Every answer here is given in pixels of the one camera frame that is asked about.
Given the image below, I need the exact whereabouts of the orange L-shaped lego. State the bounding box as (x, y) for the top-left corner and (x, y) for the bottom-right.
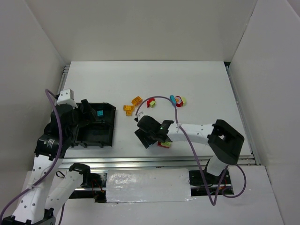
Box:
(123, 105), (135, 116)

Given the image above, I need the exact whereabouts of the small lime lego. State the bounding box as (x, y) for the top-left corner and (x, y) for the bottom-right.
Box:
(149, 101), (156, 108)

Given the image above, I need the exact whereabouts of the lime lego by flower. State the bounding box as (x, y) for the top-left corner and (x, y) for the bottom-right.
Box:
(181, 97), (187, 106)

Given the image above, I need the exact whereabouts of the black compartment tray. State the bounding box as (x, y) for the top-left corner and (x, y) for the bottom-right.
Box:
(70, 102), (116, 148)

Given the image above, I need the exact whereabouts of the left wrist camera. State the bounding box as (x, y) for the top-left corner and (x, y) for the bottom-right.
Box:
(56, 89), (77, 107)

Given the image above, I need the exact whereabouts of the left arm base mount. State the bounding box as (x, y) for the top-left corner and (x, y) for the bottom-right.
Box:
(69, 172), (107, 203)

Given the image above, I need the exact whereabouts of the small blue lego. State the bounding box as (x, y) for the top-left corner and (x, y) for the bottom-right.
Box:
(97, 110), (104, 118)

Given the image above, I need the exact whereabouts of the red arch lego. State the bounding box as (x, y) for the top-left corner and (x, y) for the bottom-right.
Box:
(146, 98), (155, 108)

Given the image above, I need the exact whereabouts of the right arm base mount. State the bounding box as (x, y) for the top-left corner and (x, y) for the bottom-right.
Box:
(188, 170), (233, 196)

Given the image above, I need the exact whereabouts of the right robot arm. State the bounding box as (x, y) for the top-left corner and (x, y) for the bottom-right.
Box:
(135, 113), (245, 177)

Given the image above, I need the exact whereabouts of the green lego brick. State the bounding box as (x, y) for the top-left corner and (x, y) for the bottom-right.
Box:
(161, 142), (171, 148)

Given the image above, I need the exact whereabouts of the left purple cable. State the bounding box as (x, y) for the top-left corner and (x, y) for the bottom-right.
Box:
(0, 89), (63, 225)

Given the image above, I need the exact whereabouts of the orange printed lego brick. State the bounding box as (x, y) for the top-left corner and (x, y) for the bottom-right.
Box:
(131, 96), (143, 107)

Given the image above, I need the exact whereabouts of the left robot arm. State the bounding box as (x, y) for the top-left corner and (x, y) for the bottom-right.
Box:
(0, 99), (97, 225)

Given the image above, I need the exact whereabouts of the aluminium front rail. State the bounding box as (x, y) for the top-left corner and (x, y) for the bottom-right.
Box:
(57, 156), (256, 168)

